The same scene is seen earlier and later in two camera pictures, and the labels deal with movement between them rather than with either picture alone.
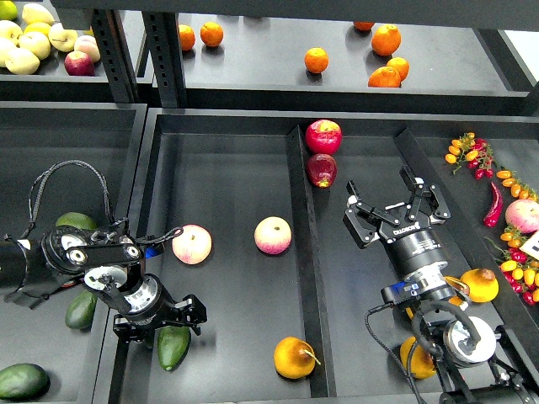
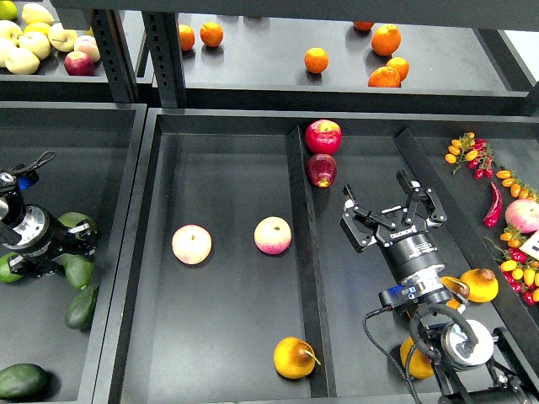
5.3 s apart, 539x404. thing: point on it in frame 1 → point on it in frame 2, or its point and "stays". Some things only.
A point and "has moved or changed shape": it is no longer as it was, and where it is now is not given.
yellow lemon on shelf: (37, 27) stays
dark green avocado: (173, 344) has moved or changed shape
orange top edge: (364, 25) stays
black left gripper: (150, 305) → (40, 239)
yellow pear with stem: (295, 358) stays
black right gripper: (412, 246) stays
